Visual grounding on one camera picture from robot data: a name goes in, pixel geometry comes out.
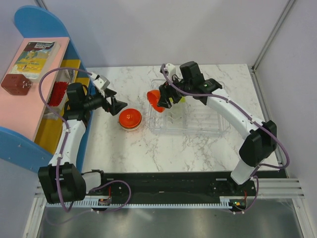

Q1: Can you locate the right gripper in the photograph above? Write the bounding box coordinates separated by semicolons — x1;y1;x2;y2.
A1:
157;74;192;109

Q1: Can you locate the orange bowl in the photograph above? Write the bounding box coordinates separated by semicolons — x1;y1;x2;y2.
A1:
147;90;165;113
118;108;142;127

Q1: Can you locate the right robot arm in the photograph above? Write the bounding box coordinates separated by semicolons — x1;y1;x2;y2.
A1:
157;61;277;195

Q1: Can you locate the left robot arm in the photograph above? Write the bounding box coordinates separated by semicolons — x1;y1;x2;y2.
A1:
38;79;127;204

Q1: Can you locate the white bottom bowl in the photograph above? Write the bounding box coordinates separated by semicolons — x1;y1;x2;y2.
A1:
121;122;141;131

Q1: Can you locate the grey patterned cloth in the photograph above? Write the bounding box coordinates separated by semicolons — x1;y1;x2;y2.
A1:
63;69;75;83

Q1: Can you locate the red white book on shelf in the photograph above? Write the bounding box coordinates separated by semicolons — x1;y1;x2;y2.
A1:
48;81;69;107

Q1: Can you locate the blue pink yellow shelf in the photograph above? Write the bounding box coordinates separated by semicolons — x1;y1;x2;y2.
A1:
0;5;99;178

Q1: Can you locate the paperback book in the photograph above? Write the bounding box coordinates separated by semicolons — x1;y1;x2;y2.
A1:
9;41;60;83

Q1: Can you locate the dark red box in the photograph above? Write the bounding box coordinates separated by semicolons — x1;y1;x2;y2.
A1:
1;74;33;96

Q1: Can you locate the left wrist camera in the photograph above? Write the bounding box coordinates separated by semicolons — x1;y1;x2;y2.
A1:
92;73;110;95

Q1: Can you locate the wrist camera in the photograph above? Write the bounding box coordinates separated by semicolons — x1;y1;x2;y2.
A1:
160;63;176;80
92;73;110;95

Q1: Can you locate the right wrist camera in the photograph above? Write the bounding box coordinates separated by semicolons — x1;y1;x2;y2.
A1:
160;63;176;80

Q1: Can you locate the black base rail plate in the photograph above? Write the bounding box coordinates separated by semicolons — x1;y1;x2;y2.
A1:
90;172;256;204

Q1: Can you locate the white cable duct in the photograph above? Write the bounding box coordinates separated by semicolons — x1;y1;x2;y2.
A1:
46;197;236;209

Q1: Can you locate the aluminium frame post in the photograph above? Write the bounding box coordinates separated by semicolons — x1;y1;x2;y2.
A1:
251;0;297;72

